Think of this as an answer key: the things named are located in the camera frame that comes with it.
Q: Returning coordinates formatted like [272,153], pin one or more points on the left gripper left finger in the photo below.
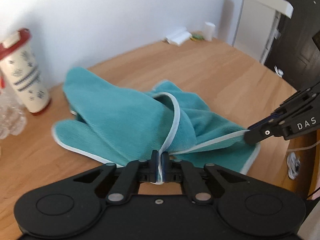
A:
[126,180]

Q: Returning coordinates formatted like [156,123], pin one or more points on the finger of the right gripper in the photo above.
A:
[263,132]
[263,121]

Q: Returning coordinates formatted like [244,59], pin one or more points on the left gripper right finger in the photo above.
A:
[189,178]

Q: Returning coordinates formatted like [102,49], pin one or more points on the teal towel white trim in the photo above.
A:
[119,125]

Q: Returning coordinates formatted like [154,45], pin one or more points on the white sneaker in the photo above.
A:
[293,165]

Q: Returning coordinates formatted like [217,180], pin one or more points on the white air conditioner unit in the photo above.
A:
[258,26]

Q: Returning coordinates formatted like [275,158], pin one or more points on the white pill bottle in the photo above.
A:
[209,31]

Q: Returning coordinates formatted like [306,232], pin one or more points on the green yellow round tin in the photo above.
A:
[197,37]

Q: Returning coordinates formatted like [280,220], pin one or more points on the folded white tissue paper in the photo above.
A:
[178,37]

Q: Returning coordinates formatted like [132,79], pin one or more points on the water bottle right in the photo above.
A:
[13,120]

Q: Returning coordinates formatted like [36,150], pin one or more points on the red lid travel tumbler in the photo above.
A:
[22,72]

